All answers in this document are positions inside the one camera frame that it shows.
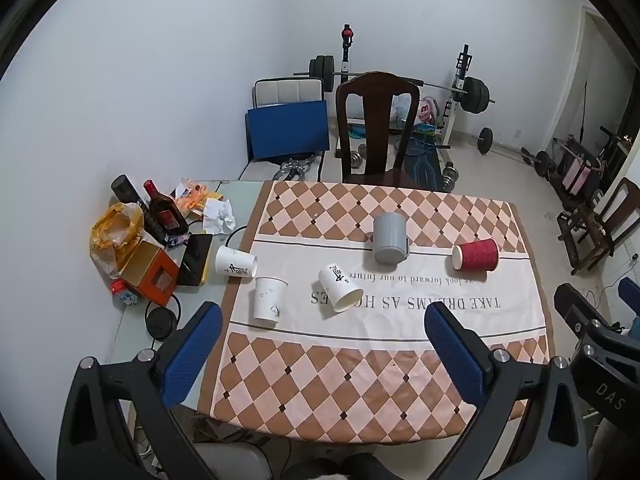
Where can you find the orange snack packet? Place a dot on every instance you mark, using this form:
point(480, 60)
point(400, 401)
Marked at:
point(192, 197)

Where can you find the blue board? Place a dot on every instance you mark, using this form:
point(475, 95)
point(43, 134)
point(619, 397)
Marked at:
point(287, 130)

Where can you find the short barbell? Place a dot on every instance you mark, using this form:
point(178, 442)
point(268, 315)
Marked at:
point(542, 161)

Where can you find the dark wooden chair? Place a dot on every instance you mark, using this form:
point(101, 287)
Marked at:
point(377, 125)

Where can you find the pink and black cart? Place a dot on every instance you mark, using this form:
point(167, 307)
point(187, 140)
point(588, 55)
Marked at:
point(577, 172)

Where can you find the dark bottle with red cap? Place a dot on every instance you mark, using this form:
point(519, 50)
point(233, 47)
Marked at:
point(167, 212)

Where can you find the red ribbed paper cup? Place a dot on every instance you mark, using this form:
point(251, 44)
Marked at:
point(477, 255)

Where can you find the white barbell rack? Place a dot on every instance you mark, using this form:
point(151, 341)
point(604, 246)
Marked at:
point(452, 110)

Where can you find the white cup with faint print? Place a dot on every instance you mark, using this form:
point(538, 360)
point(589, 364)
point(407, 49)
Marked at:
point(270, 300)

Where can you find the black phone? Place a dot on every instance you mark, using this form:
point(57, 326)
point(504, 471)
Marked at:
point(195, 260)

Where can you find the pink bag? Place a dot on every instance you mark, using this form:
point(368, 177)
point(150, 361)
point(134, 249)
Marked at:
point(426, 110)

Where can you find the chrome dumbbell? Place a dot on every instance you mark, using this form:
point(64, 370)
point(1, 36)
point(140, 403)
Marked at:
point(358, 156)
point(450, 176)

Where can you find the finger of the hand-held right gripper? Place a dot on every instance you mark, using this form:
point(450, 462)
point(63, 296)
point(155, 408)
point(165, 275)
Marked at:
point(631, 291)
point(575, 305)

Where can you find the crumpled white tissue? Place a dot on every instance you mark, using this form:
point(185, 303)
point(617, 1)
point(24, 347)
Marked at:
point(218, 215)

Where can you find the chrome weight plates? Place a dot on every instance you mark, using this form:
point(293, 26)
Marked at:
point(292, 170)

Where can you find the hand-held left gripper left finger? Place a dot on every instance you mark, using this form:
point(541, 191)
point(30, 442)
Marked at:
point(192, 355)

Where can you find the long barbell with black plates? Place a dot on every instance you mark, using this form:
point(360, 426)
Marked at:
point(475, 94)

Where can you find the checkered tablecloth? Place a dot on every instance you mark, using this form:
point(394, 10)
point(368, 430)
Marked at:
point(380, 360)

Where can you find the white padded chair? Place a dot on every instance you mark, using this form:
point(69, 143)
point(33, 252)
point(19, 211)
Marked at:
point(287, 91)

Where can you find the small red and blue carton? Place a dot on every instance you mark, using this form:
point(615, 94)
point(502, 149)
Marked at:
point(124, 294)

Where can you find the white cup with black print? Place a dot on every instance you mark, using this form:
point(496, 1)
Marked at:
point(235, 261)
point(340, 287)

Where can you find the brown wooden chair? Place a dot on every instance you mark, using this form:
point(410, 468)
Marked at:
point(607, 215)

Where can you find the grey chair seat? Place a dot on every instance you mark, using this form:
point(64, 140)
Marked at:
point(235, 462)

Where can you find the orange box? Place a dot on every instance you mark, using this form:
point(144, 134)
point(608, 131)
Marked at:
point(150, 270)

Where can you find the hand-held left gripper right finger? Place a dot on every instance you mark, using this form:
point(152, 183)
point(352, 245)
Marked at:
point(455, 360)

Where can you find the dark bottle with black cap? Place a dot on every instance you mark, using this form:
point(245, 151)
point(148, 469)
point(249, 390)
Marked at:
point(125, 189)

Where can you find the grey ribbed mug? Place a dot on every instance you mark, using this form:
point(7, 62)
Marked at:
point(390, 237)

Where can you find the yellow plastic bag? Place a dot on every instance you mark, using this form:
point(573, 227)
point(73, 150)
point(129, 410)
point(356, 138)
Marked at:
point(112, 232)

